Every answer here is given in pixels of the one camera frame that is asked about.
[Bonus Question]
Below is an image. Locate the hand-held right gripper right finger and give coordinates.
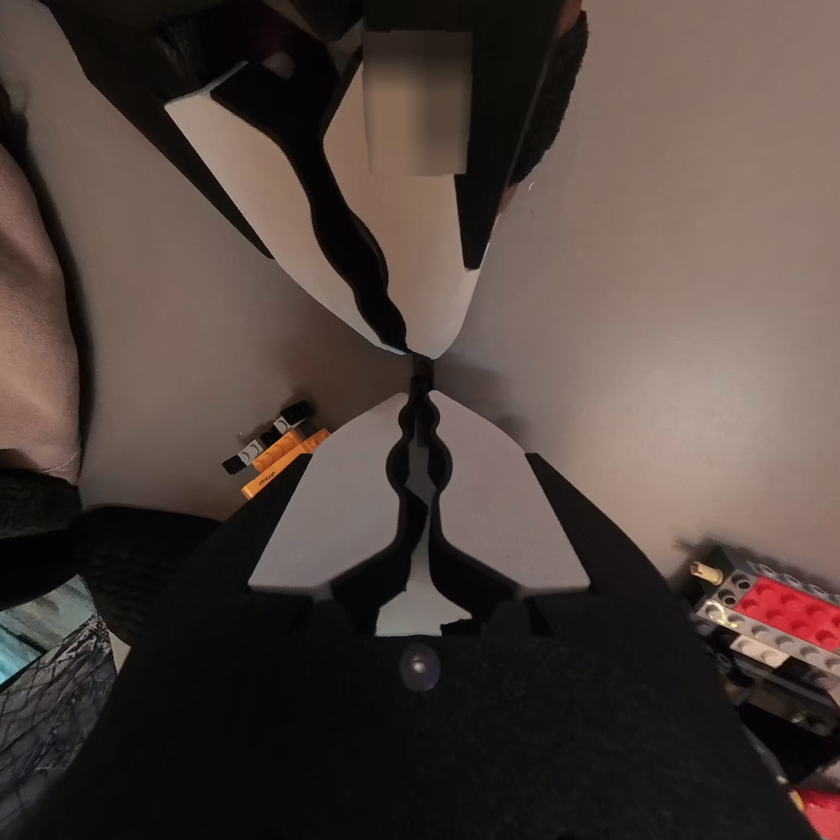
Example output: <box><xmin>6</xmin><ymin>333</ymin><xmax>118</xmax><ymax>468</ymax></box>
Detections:
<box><xmin>427</xmin><ymin>390</ymin><xmax>592</xmax><ymax>598</ymax></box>

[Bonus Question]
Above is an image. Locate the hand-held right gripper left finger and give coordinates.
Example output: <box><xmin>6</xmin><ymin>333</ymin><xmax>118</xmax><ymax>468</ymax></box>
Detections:
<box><xmin>248</xmin><ymin>392</ymin><xmax>429</xmax><ymax>601</ymax></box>

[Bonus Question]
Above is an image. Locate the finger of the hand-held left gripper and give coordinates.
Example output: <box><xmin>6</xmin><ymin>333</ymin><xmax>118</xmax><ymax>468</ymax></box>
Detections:
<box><xmin>322</xmin><ymin>64</ymin><xmax>491</xmax><ymax>361</ymax></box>
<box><xmin>163</xmin><ymin>91</ymin><xmax>409</xmax><ymax>357</ymax></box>

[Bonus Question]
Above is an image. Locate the orange grey black brick assembly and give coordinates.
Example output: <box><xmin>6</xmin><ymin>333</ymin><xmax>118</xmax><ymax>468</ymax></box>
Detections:
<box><xmin>222</xmin><ymin>400</ymin><xmax>331</xmax><ymax>501</ymax></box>

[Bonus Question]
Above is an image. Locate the long black brick plate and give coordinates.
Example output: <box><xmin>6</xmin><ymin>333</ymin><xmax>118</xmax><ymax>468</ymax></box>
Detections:
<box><xmin>408</xmin><ymin>353</ymin><xmax>435</xmax><ymax>447</ymax></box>

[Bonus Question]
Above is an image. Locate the grey desk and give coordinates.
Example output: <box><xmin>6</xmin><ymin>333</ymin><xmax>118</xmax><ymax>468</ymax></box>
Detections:
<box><xmin>0</xmin><ymin>0</ymin><xmax>840</xmax><ymax>840</ymax></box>

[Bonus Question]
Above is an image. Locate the beige sweatshirt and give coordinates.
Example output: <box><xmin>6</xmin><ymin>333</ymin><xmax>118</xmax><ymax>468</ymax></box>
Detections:
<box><xmin>0</xmin><ymin>141</ymin><xmax>83</xmax><ymax>483</ymax></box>

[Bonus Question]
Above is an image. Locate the black toy car chassis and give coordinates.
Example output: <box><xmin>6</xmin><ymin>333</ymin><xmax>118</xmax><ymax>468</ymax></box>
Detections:
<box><xmin>679</xmin><ymin>541</ymin><xmax>840</xmax><ymax>788</ymax></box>

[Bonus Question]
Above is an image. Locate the dark fleece jacket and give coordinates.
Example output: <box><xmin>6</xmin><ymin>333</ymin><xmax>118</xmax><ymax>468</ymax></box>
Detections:
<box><xmin>0</xmin><ymin>469</ymin><xmax>83</xmax><ymax>611</ymax></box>

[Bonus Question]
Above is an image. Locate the red toy minifigure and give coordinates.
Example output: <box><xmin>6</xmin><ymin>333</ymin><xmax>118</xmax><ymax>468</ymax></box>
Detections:
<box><xmin>797</xmin><ymin>787</ymin><xmax>840</xmax><ymax>840</ymax></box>

